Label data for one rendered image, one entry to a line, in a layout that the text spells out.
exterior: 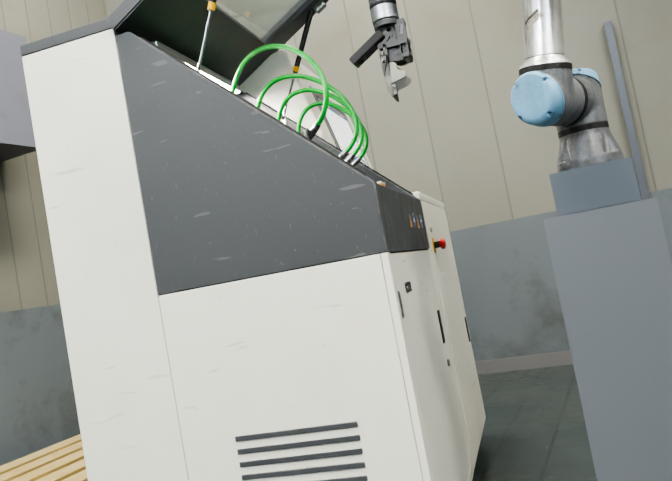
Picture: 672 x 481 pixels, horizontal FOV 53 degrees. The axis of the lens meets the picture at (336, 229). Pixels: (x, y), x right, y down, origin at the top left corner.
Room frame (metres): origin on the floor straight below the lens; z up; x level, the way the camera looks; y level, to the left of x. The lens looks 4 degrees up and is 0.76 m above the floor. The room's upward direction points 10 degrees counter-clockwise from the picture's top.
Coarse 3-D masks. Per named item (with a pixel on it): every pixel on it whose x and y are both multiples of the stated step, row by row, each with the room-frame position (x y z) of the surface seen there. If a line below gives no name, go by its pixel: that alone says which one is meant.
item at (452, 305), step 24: (264, 72) 2.30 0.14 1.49; (288, 72) 2.28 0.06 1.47; (264, 96) 2.30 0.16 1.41; (312, 96) 2.38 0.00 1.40; (312, 120) 2.26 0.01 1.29; (432, 216) 2.40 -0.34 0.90; (456, 288) 2.69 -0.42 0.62; (456, 312) 2.53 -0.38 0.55; (456, 336) 2.40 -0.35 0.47; (456, 360) 2.28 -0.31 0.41; (456, 384) 2.19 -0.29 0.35; (480, 408) 2.72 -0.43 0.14; (480, 432) 2.57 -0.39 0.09
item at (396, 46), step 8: (376, 24) 1.81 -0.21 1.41; (384, 24) 1.80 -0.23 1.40; (392, 24) 1.82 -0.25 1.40; (400, 24) 1.81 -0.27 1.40; (384, 32) 1.82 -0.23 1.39; (392, 32) 1.82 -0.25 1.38; (400, 32) 1.81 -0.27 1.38; (384, 40) 1.82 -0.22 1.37; (392, 40) 1.80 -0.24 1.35; (400, 40) 1.79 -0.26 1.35; (408, 40) 1.82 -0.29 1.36; (384, 48) 1.81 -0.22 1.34; (392, 48) 1.81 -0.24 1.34; (400, 48) 1.79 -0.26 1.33; (408, 48) 1.79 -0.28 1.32; (392, 56) 1.81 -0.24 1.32; (400, 56) 1.80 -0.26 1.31; (408, 56) 1.80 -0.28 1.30; (400, 64) 1.85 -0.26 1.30
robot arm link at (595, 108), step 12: (576, 72) 1.55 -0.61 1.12; (588, 72) 1.56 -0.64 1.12; (588, 84) 1.55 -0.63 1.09; (600, 84) 1.58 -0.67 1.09; (588, 96) 1.53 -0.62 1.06; (600, 96) 1.57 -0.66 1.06; (588, 108) 1.54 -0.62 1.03; (600, 108) 1.56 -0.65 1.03; (576, 120) 1.55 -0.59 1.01; (588, 120) 1.55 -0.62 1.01; (600, 120) 1.56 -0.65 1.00
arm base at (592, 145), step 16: (576, 128) 1.56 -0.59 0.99; (592, 128) 1.55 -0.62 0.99; (608, 128) 1.57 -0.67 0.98; (560, 144) 1.61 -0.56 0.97; (576, 144) 1.56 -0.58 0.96; (592, 144) 1.55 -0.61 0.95; (608, 144) 1.56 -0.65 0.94; (560, 160) 1.60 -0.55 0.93; (576, 160) 1.56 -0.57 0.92; (592, 160) 1.54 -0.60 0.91; (608, 160) 1.54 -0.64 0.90
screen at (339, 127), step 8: (320, 96) 2.50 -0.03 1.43; (328, 112) 2.50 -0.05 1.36; (336, 112) 2.66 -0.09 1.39; (328, 120) 2.44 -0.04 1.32; (336, 120) 2.59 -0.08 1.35; (344, 120) 2.75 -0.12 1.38; (328, 128) 2.39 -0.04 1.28; (336, 128) 2.51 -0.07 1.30; (344, 128) 2.67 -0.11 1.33; (336, 136) 2.44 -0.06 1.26; (344, 136) 2.60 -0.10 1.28; (352, 136) 2.77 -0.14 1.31; (336, 144) 2.39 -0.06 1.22; (344, 144) 2.52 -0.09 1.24; (360, 152) 2.78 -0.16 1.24
